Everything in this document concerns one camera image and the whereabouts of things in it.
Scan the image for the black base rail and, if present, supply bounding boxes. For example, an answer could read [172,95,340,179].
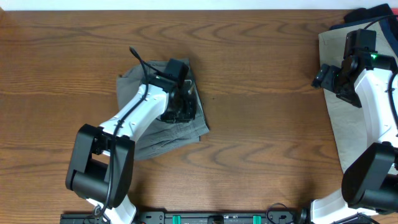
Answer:
[60,208,380,224]

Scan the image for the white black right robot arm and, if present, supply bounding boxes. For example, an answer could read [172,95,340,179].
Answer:
[308,53,397,223]

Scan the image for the grey shorts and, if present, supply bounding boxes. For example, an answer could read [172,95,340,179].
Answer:
[116,65,209,161]

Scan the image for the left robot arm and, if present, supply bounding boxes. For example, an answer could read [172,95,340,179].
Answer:
[65,75,197,223]

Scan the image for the black garment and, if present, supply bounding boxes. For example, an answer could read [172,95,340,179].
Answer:
[343,4,393,23]

